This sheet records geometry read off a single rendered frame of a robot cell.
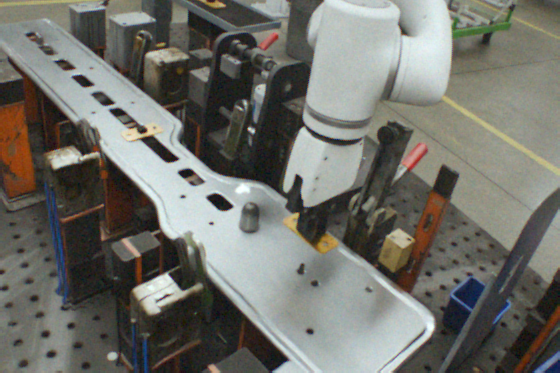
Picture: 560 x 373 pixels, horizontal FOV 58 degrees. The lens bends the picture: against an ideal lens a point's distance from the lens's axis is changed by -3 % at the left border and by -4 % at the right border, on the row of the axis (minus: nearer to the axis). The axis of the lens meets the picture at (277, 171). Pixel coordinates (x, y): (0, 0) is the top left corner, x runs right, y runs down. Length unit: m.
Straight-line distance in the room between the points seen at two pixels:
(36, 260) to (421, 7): 0.96
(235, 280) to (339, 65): 0.36
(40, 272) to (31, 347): 0.19
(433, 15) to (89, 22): 1.14
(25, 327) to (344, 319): 0.64
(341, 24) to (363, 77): 0.06
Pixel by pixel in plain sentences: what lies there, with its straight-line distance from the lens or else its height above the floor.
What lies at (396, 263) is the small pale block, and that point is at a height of 1.03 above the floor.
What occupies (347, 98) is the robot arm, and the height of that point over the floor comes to 1.32.
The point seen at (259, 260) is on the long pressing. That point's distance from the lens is 0.82.
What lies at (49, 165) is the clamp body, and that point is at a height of 1.04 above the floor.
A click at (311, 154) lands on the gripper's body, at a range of 0.63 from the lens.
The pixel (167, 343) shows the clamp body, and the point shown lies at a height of 0.96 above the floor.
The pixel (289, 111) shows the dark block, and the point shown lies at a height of 1.11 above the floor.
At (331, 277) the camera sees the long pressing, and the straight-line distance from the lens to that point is 0.82.
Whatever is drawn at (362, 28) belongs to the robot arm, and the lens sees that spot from 0.57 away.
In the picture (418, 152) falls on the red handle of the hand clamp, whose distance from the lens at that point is 0.90.
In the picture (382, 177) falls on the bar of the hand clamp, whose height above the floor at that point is 1.12.
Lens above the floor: 1.57
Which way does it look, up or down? 34 degrees down
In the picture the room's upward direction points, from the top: 10 degrees clockwise
